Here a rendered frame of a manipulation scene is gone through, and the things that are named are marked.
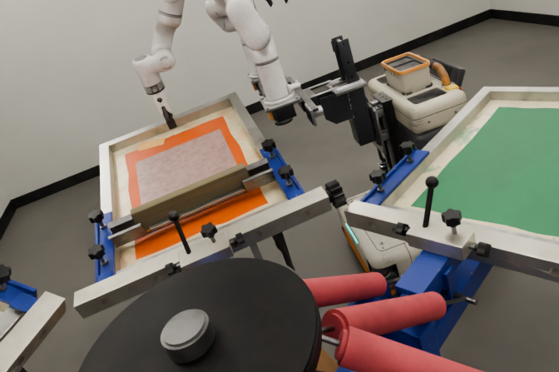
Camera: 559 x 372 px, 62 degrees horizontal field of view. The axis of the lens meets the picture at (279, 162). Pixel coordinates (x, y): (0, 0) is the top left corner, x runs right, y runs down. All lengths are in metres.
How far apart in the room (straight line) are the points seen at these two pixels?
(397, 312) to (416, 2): 5.20
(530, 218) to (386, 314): 0.59
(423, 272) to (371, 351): 0.40
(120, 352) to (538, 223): 0.94
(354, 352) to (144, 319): 0.28
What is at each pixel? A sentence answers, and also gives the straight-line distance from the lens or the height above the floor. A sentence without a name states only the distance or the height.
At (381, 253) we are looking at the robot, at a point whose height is 0.28.
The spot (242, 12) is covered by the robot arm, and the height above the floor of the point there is 1.50.
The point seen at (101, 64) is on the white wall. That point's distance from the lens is 5.06.
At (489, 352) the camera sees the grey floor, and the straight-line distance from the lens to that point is 2.20.
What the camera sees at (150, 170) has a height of 1.10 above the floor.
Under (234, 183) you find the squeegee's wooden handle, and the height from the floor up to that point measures 1.10.
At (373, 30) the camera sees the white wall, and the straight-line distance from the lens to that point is 5.60.
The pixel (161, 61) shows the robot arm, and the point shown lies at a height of 1.42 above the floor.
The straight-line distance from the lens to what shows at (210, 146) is 1.74.
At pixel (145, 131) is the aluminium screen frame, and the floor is 1.17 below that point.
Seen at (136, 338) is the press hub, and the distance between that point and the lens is 0.67.
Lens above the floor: 1.72
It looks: 26 degrees down
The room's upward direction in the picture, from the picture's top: 19 degrees counter-clockwise
